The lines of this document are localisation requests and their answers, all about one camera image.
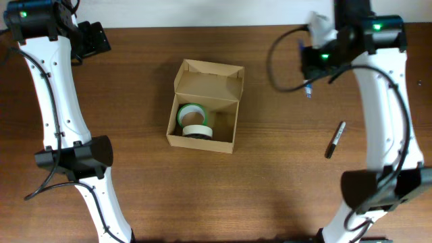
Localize beige masking tape roll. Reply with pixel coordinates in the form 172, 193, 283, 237
182, 125, 213, 140

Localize green tape roll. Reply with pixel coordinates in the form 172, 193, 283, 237
177, 103, 208, 128

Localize brown cardboard box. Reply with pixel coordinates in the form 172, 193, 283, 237
166, 59, 245, 154

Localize blue pen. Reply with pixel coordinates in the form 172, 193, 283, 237
298, 39, 313, 99

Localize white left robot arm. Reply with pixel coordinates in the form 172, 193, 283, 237
3, 0, 135, 242

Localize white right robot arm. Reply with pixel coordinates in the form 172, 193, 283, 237
301, 0, 431, 242

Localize black marker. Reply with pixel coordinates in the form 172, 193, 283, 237
325, 121, 346, 159

